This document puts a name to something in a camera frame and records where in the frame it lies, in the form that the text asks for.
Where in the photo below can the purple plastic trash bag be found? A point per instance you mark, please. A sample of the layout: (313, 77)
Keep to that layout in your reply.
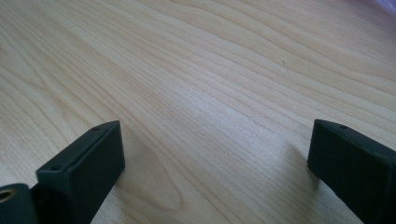
(391, 3)

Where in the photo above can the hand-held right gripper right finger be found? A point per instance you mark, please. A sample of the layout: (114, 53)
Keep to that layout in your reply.
(355, 168)

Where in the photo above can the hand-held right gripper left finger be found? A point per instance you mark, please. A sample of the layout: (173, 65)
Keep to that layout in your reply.
(81, 174)

